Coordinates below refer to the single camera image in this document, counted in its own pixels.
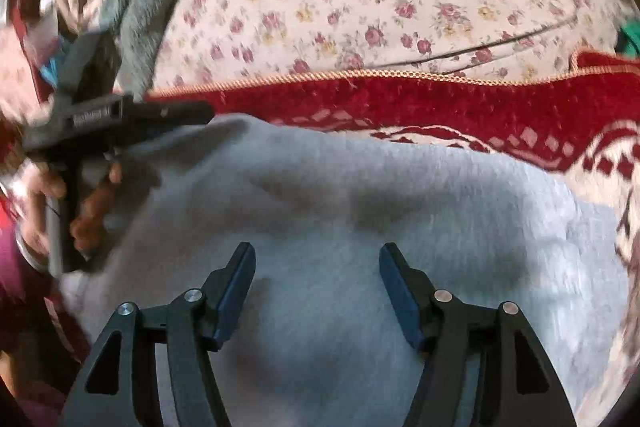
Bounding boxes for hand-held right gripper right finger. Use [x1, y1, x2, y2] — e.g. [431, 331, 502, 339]
[378, 242, 577, 427]

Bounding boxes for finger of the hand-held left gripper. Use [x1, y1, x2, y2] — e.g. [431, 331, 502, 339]
[122, 99, 215, 130]

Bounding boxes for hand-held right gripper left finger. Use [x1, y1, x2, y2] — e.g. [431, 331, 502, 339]
[59, 242, 258, 427]

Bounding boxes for light grey fleece pants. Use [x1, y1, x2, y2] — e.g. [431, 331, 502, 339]
[57, 114, 631, 427]

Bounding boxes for person's left hand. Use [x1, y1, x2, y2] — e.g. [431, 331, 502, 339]
[17, 159, 123, 260]

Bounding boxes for blue plastic bag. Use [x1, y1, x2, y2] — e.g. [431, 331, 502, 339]
[40, 52, 68, 82]

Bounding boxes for red cloth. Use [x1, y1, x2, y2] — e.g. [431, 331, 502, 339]
[7, 0, 46, 72]

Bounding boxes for red and white floral blanket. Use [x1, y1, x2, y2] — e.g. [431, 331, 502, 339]
[0, 52, 640, 418]

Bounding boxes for green object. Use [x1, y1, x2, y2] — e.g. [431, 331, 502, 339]
[617, 19, 640, 58]

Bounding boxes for silver bracelet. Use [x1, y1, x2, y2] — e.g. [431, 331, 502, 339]
[15, 232, 47, 272]

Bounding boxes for thin black cable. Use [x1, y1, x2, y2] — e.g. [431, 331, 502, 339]
[365, 14, 581, 70]

